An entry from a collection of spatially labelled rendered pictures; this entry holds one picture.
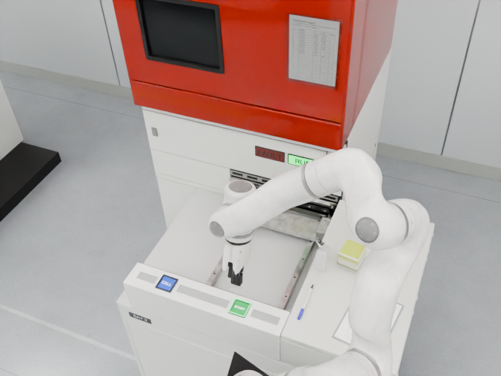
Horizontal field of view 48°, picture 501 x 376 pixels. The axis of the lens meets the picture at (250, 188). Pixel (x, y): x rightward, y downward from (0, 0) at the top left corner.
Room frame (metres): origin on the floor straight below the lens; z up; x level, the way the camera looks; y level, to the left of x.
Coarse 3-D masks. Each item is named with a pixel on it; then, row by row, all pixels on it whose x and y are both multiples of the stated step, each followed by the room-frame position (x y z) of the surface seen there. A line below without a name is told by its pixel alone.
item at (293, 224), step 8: (280, 216) 1.50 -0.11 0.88; (288, 216) 1.50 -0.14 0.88; (296, 216) 1.49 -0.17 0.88; (264, 224) 1.47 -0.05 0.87; (272, 224) 1.46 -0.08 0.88; (280, 224) 1.46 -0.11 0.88; (288, 224) 1.46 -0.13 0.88; (296, 224) 1.46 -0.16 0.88; (304, 224) 1.45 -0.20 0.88; (312, 224) 1.45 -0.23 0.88; (288, 232) 1.43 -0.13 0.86; (296, 232) 1.42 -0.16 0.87; (304, 232) 1.41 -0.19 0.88; (312, 232) 1.41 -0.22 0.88; (312, 240) 1.39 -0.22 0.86
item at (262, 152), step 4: (256, 148) 1.63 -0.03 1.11; (260, 148) 1.62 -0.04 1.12; (256, 152) 1.63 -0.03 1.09; (260, 152) 1.62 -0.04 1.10; (264, 152) 1.62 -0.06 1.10; (268, 152) 1.61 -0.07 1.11; (272, 152) 1.60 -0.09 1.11; (276, 152) 1.60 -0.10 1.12; (260, 156) 1.62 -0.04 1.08; (264, 156) 1.62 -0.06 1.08; (268, 156) 1.61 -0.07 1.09; (272, 156) 1.60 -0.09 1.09; (276, 156) 1.60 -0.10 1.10; (280, 156) 1.59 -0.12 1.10; (280, 160) 1.59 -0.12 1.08
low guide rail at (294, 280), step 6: (306, 246) 1.37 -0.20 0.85; (312, 246) 1.38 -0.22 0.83; (306, 252) 1.34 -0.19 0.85; (300, 258) 1.31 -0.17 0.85; (306, 258) 1.32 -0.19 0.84; (300, 264) 1.29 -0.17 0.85; (294, 270) 1.26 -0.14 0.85; (300, 270) 1.26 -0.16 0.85; (294, 276) 1.23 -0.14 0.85; (294, 282) 1.21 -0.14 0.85; (288, 288) 1.18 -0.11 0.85; (294, 288) 1.20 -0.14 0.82; (288, 294) 1.16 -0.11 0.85; (282, 300) 1.14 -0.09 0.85; (288, 300) 1.14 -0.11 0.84; (282, 306) 1.11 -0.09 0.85
